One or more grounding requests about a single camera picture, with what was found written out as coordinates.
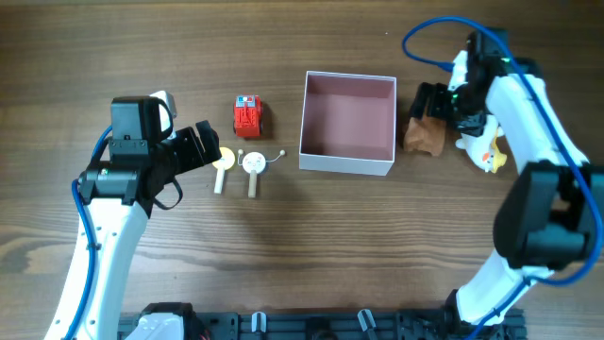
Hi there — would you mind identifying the brown plush toy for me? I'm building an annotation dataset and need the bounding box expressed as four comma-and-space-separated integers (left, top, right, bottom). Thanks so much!
403, 115, 446, 157

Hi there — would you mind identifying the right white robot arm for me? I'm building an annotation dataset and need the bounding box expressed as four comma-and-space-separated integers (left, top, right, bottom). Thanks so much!
403, 24, 603, 339

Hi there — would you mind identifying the blue cable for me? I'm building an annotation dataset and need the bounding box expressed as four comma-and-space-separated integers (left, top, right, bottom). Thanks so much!
401, 15, 604, 340
60, 125, 114, 340

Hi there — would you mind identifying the right blue cable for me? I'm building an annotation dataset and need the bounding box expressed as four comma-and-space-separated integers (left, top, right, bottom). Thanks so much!
401, 15, 604, 340

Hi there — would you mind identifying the red toy car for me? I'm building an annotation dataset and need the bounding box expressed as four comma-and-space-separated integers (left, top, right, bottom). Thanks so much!
233, 94, 263, 139

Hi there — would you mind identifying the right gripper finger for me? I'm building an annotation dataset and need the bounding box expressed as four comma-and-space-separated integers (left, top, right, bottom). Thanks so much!
428, 84, 453, 119
409, 82, 432, 119

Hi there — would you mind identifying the black mounting rail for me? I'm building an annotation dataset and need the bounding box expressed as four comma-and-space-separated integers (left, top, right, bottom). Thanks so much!
116, 302, 528, 340

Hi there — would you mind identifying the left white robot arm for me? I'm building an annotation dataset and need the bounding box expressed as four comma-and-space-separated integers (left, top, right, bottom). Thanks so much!
45, 91, 222, 339

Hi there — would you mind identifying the left blue cable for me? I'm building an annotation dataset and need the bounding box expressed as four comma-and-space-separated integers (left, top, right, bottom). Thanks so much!
60, 125, 114, 340

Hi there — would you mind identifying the yellow wooden rattle drum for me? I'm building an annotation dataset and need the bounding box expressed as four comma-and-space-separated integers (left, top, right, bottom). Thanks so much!
212, 146, 236, 195

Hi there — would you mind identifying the white duck plush toy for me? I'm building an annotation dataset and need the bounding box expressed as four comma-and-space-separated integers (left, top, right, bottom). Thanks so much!
455, 115, 507, 173

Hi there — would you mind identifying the white wooden rattle drum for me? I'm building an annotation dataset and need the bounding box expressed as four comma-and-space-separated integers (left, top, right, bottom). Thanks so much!
237, 149, 286, 198

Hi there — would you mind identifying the pink box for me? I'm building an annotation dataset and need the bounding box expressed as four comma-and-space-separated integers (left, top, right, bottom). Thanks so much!
299, 71, 397, 177

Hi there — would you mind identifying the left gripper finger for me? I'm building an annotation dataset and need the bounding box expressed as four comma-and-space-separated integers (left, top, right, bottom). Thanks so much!
195, 120, 218, 146
202, 144, 222, 165

